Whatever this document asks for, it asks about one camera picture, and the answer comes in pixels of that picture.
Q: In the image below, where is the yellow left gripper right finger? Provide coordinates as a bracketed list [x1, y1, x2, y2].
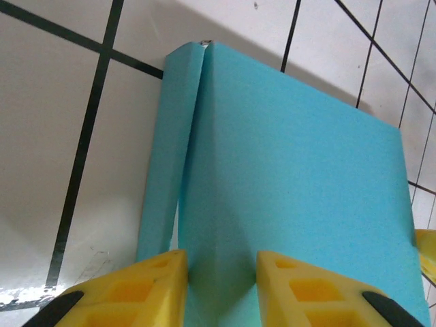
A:
[255, 250, 426, 327]

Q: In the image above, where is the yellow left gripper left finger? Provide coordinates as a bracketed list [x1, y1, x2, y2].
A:
[32, 249, 189, 327]

